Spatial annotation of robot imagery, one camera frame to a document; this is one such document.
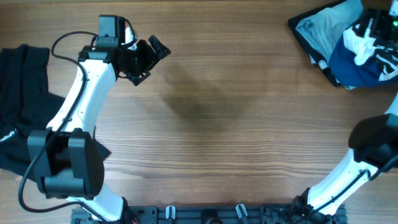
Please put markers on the white polo shirt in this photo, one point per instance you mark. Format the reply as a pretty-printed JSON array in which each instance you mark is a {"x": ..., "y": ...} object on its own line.
[{"x": 382, "y": 51}]

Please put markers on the navy blue shirt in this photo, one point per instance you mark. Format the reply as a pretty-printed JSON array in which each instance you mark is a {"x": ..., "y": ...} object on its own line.
[{"x": 344, "y": 69}]

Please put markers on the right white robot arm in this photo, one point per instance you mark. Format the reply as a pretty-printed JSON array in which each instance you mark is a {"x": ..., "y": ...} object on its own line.
[{"x": 372, "y": 151}]

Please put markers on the black garment under pile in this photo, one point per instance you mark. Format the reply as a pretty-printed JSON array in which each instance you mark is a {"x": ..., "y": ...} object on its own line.
[{"x": 315, "y": 57}]

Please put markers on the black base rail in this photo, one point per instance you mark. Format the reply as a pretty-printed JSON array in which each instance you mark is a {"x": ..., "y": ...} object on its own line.
[{"x": 264, "y": 214}]

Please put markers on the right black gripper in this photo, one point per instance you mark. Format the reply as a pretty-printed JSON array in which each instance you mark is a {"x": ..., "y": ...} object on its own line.
[{"x": 379, "y": 16}]

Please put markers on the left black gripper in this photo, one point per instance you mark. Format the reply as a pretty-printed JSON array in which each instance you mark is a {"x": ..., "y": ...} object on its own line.
[{"x": 149, "y": 58}]

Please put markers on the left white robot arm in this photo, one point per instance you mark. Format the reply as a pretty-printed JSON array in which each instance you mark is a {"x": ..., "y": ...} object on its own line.
[{"x": 65, "y": 160}]

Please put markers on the light grey garment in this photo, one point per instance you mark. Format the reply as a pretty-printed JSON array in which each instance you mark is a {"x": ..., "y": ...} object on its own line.
[{"x": 324, "y": 29}]

